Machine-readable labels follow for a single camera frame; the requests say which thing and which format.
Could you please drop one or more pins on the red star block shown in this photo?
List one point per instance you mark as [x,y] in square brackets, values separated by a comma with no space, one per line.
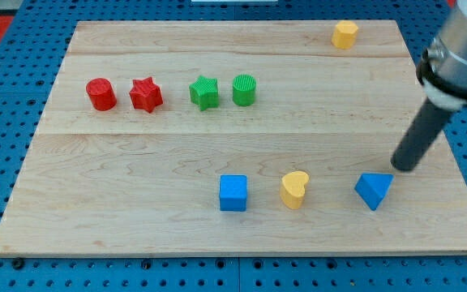
[145,94]

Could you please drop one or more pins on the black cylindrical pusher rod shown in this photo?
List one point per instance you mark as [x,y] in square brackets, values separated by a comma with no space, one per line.
[429,121]

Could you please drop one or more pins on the green star block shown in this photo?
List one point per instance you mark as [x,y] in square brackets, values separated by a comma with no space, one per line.
[204,93]

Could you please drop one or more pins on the yellow heart block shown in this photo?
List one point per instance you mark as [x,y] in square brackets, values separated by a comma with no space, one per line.
[293,189]

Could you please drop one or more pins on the blue triangle block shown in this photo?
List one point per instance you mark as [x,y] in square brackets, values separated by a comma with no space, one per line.
[373,188]

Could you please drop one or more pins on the red cylinder block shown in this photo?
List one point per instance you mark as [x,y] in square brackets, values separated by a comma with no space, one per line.
[101,94]

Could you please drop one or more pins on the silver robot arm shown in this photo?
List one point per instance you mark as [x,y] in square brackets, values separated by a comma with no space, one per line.
[442,70]

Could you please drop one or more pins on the light wooden board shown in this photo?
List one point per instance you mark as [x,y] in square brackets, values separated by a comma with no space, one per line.
[132,184]

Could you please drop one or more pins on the yellow hexagon block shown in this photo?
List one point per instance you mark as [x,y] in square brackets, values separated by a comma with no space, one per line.
[345,34]

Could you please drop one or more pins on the blue cube block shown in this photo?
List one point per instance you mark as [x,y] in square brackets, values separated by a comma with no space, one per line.
[233,192]

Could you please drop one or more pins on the green cylinder block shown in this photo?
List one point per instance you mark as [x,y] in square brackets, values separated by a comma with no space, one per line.
[244,87]

